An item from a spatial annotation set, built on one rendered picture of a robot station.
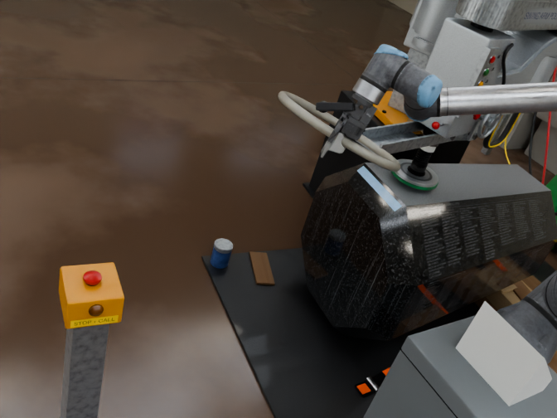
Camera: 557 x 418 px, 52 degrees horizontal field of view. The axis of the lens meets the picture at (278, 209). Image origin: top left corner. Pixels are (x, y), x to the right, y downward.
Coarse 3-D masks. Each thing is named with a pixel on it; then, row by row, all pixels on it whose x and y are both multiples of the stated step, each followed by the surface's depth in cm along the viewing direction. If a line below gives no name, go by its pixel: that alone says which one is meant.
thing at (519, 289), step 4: (512, 284) 324; (516, 284) 326; (520, 284) 327; (524, 284) 328; (504, 288) 319; (508, 288) 320; (512, 288) 322; (516, 288) 323; (520, 288) 324; (524, 288) 325; (504, 292) 317; (516, 292) 320; (520, 292) 321; (524, 292) 322; (528, 292) 323; (520, 296) 317; (524, 296) 318
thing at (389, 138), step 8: (368, 128) 221; (376, 128) 223; (384, 128) 227; (392, 128) 231; (400, 128) 236; (408, 128) 240; (416, 128) 244; (368, 136) 223; (376, 136) 227; (384, 136) 230; (392, 136) 233; (400, 136) 235; (408, 136) 237; (416, 136) 240; (424, 136) 230; (432, 136) 233; (440, 136) 239; (456, 136) 249; (464, 136) 254; (472, 136) 254; (384, 144) 212; (392, 144) 216; (400, 144) 220; (408, 144) 224; (416, 144) 229; (424, 144) 233; (432, 144) 238; (392, 152) 219
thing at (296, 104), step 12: (288, 96) 201; (288, 108) 183; (300, 108) 179; (312, 108) 215; (312, 120) 176; (336, 120) 219; (324, 132) 175; (348, 144) 175; (372, 144) 214; (372, 156) 178; (384, 156) 208; (396, 168) 189
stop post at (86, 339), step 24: (96, 264) 131; (72, 288) 123; (96, 288) 125; (120, 288) 127; (72, 312) 121; (120, 312) 127; (72, 336) 128; (96, 336) 131; (72, 360) 133; (96, 360) 136; (72, 384) 138; (96, 384) 141; (72, 408) 143; (96, 408) 147
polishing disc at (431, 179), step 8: (400, 160) 263; (408, 160) 265; (400, 168) 256; (400, 176) 251; (408, 176) 251; (416, 176) 254; (424, 176) 256; (432, 176) 258; (416, 184) 249; (424, 184) 249; (432, 184) 251
